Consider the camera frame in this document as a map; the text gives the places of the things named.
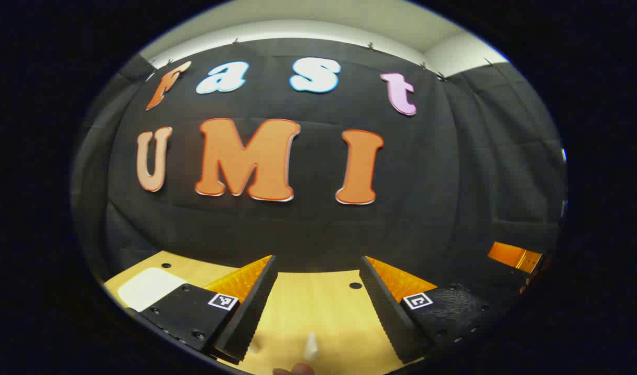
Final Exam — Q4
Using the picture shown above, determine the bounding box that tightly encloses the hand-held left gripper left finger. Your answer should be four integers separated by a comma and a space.
139, 255, 278, 364

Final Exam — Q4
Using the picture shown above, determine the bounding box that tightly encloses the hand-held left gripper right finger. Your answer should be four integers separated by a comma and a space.
360, 256, 492, 364

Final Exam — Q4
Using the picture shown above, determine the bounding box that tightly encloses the frosted white tube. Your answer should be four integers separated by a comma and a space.
303, 333, 320, 364

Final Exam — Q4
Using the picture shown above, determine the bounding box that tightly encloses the pale yellow suitcase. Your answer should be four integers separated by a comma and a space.
118, 267, 188, 312

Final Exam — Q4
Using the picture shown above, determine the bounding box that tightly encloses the black backdrop cloth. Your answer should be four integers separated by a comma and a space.
71, 36, 568, 292

